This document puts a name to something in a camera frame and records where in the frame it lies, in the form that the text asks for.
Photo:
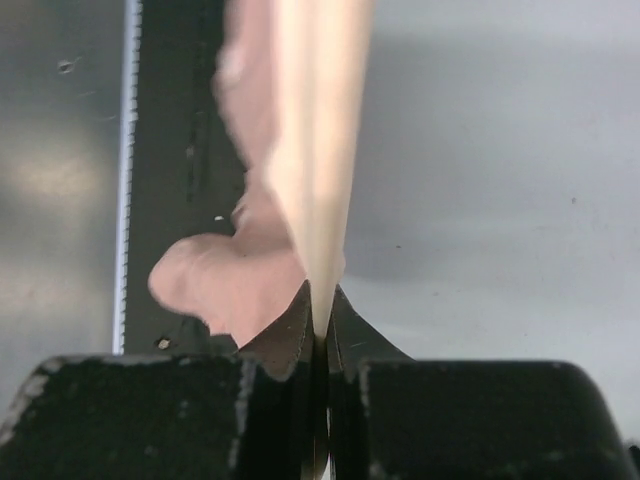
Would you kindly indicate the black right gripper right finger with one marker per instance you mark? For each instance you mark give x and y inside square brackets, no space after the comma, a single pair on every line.
[394,417]

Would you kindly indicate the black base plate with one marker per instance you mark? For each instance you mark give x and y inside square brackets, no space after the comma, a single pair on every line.
[187,174]

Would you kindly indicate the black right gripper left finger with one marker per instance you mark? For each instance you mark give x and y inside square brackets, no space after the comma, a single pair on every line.
[241,416]

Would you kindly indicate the white slotted cable duct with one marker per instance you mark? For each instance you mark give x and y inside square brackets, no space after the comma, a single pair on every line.
[128,117]

